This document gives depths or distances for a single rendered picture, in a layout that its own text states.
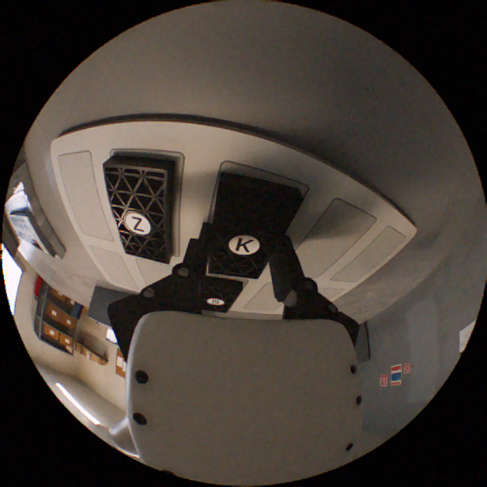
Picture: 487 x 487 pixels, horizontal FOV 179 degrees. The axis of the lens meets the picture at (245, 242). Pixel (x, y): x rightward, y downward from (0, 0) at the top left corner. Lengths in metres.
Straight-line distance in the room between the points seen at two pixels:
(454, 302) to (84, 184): 1.95
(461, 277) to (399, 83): 1.69
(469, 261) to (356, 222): 1.63
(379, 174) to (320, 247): 0.09
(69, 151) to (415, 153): 0.28
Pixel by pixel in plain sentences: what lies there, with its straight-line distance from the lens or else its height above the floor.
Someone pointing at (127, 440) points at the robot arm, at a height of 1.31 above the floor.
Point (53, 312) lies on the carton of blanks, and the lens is 4.10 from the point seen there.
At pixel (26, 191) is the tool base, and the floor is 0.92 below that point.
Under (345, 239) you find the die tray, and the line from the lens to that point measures 0.17.
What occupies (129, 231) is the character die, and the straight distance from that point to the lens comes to 0.15.
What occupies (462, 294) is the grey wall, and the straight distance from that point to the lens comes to 1.79.
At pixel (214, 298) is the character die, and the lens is 0.23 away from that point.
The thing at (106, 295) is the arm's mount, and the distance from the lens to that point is 0.45.
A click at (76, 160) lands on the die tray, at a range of 0.16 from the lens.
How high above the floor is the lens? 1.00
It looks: 39 degrees down
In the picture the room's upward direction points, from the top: 179 degrees counter-clockwise
